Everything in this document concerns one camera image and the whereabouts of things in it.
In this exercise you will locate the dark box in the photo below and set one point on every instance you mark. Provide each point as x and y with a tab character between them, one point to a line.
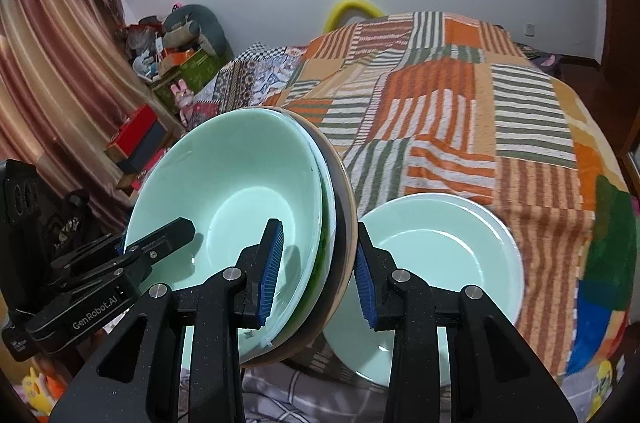
147	148

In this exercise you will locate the grey plush toy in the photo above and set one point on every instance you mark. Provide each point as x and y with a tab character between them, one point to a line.
200	20

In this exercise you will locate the patterned quilt with checkered border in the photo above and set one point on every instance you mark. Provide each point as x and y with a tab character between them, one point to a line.
250	73

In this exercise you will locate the wall outlet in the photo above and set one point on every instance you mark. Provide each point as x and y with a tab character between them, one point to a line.
530	29

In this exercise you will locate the striped brown curtain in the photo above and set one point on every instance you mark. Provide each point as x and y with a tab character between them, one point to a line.
50	53

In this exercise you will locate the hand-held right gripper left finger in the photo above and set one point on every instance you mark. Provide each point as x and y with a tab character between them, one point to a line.
270	273

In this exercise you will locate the mint green bowl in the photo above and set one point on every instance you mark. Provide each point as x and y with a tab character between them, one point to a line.
225	183

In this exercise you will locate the mint green plate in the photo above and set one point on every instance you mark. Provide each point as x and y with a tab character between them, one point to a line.
430	273

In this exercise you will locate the yellow plush toy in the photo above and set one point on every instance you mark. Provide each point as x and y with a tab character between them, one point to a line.
42	390

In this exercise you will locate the red box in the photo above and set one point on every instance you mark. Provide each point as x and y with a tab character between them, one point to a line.
135	125

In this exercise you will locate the pink bunny doll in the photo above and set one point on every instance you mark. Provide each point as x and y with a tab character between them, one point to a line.
184	100

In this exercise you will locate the purple cloth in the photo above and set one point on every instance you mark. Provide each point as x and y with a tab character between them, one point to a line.
547	60

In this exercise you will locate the brown wooden door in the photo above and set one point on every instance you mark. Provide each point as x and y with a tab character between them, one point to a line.
620	28

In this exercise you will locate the grey plaid sheet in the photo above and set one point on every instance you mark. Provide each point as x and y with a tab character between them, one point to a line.
300	393

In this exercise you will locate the striped patchwork blanket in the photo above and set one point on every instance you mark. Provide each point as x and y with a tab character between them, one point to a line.
450	113

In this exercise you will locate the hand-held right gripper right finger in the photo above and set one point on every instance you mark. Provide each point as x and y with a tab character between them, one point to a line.
364	288

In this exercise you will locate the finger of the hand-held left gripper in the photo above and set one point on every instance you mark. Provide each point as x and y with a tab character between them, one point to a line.
165	235

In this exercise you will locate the pink bowl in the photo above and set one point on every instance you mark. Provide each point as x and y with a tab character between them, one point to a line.
344	213

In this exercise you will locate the green box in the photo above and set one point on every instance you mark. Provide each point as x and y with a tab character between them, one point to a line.
195	70

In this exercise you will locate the pile of assorted toys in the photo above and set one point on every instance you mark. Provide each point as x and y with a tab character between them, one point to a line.
142	48

